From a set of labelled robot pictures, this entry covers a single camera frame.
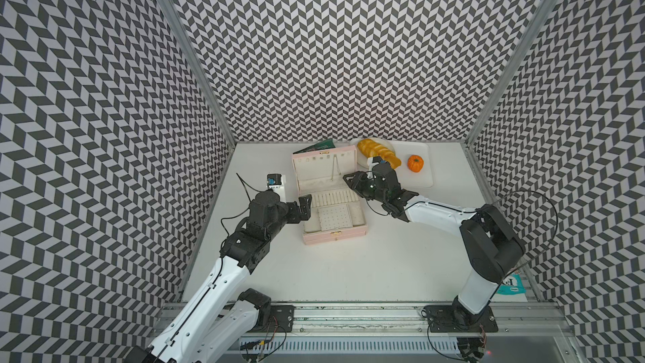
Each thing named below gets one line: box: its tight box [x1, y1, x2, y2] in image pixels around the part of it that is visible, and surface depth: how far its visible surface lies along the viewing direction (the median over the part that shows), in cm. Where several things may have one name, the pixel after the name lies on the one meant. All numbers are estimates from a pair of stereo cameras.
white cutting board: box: [389, 140, 434, 189], surface depth 109 cm
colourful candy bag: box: [496, 272, 527, 295], surface depth 80 cm
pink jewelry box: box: [291, 144, 368, 246], surface depth 90 cm
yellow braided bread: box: [356, 138, 402, 169], surface depth 110 cm
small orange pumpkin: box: [407, 154, 425, 174], surface depth 107 cm
